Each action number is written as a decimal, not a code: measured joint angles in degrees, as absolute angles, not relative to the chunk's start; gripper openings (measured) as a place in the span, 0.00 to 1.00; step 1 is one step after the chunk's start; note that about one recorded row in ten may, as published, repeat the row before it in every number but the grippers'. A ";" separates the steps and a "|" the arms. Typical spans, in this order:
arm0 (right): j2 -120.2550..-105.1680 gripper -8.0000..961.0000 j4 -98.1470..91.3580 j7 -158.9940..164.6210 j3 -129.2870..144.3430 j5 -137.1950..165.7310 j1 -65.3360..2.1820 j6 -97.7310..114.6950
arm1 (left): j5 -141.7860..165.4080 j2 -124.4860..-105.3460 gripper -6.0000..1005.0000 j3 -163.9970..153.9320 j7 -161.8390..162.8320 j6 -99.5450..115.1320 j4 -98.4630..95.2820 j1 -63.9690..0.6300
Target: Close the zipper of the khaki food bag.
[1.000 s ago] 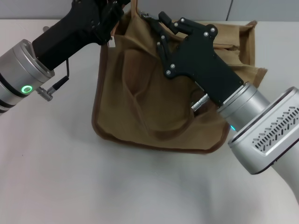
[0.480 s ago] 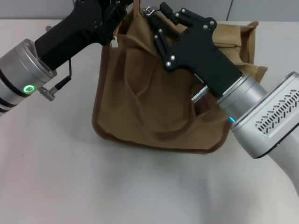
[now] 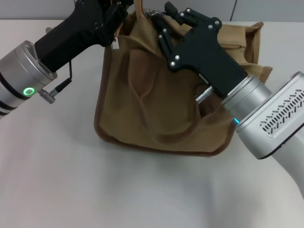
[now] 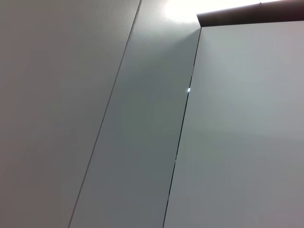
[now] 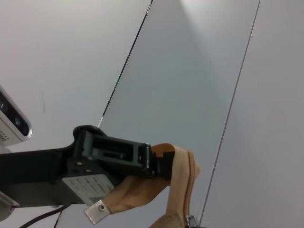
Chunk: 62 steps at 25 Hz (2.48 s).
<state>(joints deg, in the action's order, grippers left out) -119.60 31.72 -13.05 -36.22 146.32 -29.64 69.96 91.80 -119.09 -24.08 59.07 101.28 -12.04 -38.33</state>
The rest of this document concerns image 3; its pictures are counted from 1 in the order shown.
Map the khaki canvas food bag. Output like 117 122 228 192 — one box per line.
94 0 274 158

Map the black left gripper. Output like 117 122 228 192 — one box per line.
34 0 135 72

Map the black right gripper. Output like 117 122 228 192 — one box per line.
149 1 248 98

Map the silver metal zipper pull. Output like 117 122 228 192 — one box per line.
144 9 165 17

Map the left wrist cable with connector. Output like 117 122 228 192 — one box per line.
38 60 74 103

